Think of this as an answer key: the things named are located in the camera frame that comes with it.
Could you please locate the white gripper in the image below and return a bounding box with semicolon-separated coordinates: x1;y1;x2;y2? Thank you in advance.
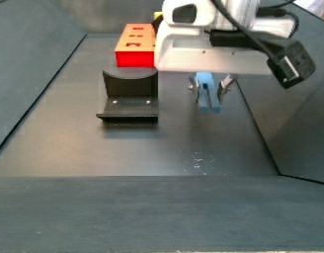
155;0;295;101

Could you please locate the blue double-square slotted block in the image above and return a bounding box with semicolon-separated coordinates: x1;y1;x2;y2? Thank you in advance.
195;72;222;114

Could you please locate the red shape-sorter board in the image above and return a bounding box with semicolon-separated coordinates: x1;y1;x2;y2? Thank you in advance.
115;23;156;68

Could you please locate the black curved holder stand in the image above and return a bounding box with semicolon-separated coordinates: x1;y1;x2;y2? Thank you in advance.
96;67;160;122

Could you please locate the yellow cylinder peg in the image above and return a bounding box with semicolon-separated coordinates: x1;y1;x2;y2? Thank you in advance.
154;12;163;19

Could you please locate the black camera cable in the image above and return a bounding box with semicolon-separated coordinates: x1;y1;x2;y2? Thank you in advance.
210;0;300;62

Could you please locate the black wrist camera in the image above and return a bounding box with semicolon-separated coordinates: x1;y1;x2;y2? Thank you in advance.
267;41;317;89

